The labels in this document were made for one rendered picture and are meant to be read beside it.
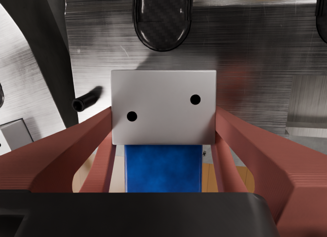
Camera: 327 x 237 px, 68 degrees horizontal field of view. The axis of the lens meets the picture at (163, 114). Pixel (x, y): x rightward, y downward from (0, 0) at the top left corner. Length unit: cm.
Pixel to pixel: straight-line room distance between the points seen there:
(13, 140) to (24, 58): 8
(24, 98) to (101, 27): 13
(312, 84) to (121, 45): 14
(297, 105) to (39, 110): 23
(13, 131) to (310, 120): 26
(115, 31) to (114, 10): 1
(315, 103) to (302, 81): 2
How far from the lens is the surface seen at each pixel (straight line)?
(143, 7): 17
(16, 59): 27
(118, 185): 33
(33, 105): 27
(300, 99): 20
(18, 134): 28
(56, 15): 30
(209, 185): 30
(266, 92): 17
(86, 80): 19
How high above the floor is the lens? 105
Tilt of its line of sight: 69 degrees down
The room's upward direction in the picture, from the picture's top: 145 degrees counter-clockwise
